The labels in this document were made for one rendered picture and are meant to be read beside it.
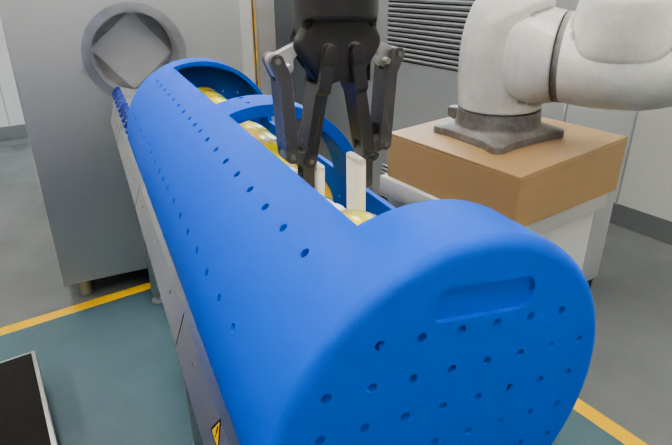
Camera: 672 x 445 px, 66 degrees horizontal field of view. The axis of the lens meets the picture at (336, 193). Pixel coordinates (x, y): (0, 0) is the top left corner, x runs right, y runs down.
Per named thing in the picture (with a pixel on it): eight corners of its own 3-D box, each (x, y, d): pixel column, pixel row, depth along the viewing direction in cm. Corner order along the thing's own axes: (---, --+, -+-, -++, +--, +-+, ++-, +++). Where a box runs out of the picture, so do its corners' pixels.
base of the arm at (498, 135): (482, 112, 115) (484, 87, 113) (567, 136, 98) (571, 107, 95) (417, 126, 107) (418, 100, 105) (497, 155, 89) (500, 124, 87)
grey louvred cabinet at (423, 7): (337, 166, 410) (337, -32, 354) (594, 290, 247) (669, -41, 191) (277, 180, 381) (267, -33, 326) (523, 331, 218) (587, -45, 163)
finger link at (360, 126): (330, 42, 48) (343, 38, 48) (350, 151, 53) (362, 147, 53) (348, 46, 45) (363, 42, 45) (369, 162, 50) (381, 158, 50)
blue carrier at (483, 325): (257, 186, 120) (268, 62, 111) (546, 505, 48) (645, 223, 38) (126, 190, 108) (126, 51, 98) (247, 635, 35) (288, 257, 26)
